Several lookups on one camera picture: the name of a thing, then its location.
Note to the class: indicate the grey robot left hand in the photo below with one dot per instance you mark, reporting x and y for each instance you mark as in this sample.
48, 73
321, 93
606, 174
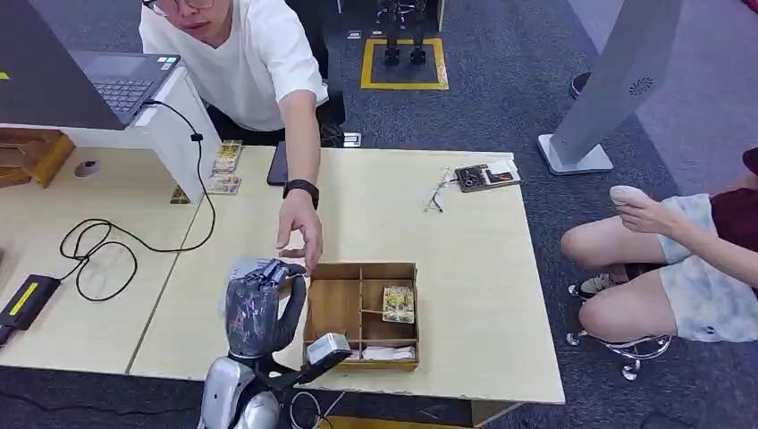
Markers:
254, 314

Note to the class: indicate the person's left hand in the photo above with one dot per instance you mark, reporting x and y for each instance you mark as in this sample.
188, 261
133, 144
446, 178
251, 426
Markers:
301, 228

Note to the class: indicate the grey card case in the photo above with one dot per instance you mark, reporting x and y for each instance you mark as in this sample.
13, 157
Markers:
244, 266

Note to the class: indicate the wooden compartment card box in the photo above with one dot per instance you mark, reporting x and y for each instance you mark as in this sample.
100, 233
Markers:
334, 308

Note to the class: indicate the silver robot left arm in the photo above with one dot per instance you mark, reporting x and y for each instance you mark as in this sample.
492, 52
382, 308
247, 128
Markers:
231, 391

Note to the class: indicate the black wristwatch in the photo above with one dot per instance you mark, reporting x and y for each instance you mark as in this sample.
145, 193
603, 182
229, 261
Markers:
301, 188

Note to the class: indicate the black smartphone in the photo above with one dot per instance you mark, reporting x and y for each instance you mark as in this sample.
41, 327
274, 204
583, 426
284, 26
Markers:
277, 166

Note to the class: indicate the silver floor socket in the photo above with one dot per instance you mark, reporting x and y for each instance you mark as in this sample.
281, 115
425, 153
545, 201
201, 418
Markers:
352, 140

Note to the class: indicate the yellow printed card stack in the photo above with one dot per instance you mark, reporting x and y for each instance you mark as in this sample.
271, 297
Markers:
398, 305

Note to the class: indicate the white card pile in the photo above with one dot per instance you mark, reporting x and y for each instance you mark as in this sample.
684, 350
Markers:
388, 353

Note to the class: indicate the white laptop riser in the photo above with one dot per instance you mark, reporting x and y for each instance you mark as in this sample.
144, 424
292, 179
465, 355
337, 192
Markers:
177, 133

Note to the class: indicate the person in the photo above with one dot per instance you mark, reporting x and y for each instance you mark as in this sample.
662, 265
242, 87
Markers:
704, 284
249, 65

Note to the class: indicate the brown tray of small parts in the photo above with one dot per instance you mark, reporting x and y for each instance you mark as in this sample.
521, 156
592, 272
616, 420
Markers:
485, 176

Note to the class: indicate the small floor plate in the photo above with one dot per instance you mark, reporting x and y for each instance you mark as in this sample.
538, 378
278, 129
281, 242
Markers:
355, 34

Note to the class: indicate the black robot legs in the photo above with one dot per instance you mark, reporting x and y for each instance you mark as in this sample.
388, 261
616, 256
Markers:
392, 35

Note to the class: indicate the grey round puck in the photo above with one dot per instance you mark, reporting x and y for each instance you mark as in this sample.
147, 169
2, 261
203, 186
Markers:
87, 168

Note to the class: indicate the black yellow-labelled power adapter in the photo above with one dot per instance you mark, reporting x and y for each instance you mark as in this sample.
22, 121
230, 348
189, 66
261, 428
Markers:
26, 301

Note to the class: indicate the eyeglasses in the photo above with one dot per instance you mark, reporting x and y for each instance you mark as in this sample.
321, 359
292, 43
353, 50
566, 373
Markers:
172, 5

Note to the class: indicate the brown wooden box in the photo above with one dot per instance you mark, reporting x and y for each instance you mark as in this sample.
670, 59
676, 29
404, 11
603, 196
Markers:
29, 155

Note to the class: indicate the dark grey laptop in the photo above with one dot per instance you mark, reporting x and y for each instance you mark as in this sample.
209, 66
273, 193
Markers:
53, 65

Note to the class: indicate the dark shoe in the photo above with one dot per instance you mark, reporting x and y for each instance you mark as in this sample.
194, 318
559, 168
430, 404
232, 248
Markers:
580, 84

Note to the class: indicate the white standing pillar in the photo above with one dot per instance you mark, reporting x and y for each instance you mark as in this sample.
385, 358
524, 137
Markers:
616, 77

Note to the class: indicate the chrome stool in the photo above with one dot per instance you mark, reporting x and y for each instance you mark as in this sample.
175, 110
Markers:
636, 354

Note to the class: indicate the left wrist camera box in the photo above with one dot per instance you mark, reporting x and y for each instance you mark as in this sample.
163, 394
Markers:
327, 349

